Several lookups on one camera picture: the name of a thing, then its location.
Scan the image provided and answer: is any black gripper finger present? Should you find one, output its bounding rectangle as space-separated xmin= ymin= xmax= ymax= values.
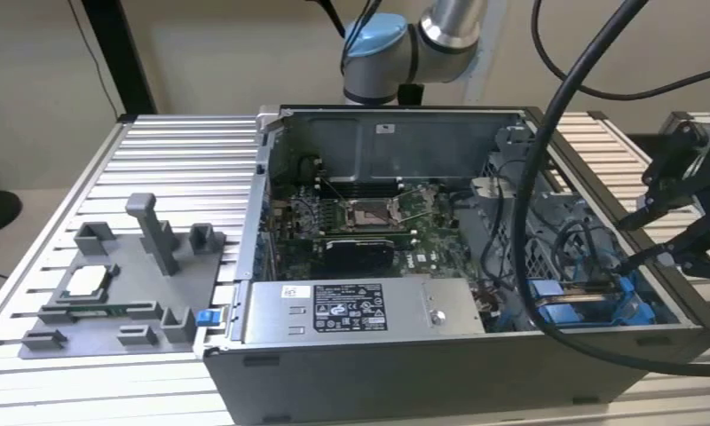
xmin=613 ymin=177 xmax=710 ymax=279
xmin=620 ymin=120 xmax=709 ymax=231

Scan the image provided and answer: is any blue disk wire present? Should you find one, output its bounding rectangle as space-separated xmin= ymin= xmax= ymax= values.
xmin=570 ymin=246 xmax=620 ymax=285

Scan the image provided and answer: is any black disk wire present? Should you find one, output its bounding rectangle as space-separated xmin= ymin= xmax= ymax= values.
xmin=553 ymin=217 xmax=622 ymax=285

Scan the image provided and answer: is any hard disk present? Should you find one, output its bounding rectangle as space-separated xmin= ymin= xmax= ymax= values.
xmin=529 ymin=273 xmax=656 ymax=329

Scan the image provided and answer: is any black RAM slot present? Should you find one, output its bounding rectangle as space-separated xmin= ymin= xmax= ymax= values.
xmin=321 ymin=226 xmax=408 ymax=236

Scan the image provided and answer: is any blue plastic bay block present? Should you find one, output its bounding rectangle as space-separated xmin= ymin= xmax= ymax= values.
xmin=536 ymin=308 xmax=578 ymax=329

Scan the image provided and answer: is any grey perforated drive cage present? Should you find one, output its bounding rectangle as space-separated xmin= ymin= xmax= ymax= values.
xmin=461 ymin=150 xmax=622 ymax=285

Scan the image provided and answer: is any green motherboard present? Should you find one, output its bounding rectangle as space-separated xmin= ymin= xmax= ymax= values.
xmin=269 ymin=177 xmax=481 ymax=285

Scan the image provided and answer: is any metal socket cover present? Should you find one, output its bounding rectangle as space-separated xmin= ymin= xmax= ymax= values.
xmin=392 ymin=188 xmax=440 ymax=221

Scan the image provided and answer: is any CPU socket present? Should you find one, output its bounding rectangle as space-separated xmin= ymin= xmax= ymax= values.
xmin=345 ymin=197 xmax=401 ymax=227

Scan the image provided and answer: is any black open PC case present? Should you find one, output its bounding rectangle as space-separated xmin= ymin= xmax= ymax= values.
xmin=193 ymin=104 xmax=710 ymax=426

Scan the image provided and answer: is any silver power supply unit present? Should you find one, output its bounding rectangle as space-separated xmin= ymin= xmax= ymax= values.
xmin=239 ymin=278 xmax=486 ymax=345

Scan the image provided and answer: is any grey parts rack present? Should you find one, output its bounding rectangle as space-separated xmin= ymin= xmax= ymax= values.
xmin=16 ymin=193 xmax=229 ymax=359

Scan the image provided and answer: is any green RAM stick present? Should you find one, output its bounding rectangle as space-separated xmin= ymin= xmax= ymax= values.
xmin=64 ymin=304 xmax=155 ymax=319

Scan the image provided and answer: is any silver CPU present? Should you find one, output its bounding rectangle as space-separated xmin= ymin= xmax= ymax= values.
xmin=64 ymin=267 xmax=112 ymax=296

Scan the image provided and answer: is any thin black hanging cable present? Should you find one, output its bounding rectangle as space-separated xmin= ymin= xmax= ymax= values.
xmin=530 ymin=0 xmax=710 ymax=99

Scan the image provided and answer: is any thick black hose cable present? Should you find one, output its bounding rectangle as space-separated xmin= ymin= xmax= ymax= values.
xmin=517 ymin=0 xmax=710 ymax=378

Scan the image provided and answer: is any thin black case wire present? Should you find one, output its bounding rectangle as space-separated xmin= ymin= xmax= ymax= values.
xmin=482 ymin=158 xmax=537 ymax=289

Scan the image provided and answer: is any thin wire locking lever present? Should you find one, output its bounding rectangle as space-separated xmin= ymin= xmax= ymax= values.
xmin=324 ymin=178 xmax=355 ymax=201

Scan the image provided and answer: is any black frame post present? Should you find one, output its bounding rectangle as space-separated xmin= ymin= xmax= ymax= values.
xmin=80 ymin=0 xmax=159 ymax=115

